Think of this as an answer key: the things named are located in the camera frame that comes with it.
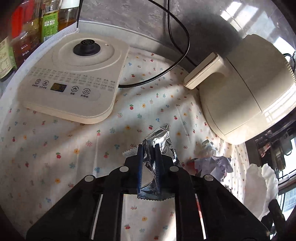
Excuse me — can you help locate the silver foil snack wrapper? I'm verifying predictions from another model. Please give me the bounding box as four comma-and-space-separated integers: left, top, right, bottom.
122, 123, 179, 201

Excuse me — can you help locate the printed paper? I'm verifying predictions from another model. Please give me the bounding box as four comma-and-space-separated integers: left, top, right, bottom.
193, 140, 233, 182

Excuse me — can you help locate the white tissue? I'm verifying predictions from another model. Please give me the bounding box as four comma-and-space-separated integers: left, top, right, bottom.
243, 164, 278, 220

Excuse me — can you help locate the floral white tablecloth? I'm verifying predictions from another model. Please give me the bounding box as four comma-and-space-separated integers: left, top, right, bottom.
0, 51, 248, 241

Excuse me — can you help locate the cream kettle base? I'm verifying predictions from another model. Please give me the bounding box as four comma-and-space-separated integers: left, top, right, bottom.
17, 33, 130, 124

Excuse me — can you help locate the cream air fryer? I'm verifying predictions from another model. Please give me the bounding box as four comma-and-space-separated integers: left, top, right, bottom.
184, 34, 295, 145

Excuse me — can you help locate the dark soy sauce bottle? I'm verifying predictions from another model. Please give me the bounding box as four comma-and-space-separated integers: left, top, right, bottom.
0, 32, 15, 82

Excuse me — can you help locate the green label oil bottle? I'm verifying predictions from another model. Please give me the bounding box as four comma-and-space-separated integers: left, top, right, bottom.
41, 0, 61, 43

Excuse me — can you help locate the red cap sauce bottle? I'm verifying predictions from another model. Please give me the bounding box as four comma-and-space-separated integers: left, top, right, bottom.
11, 0, 41, 69

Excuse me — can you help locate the black kettle base cable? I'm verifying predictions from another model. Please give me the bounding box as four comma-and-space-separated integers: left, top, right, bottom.
118, 0, 191, 88

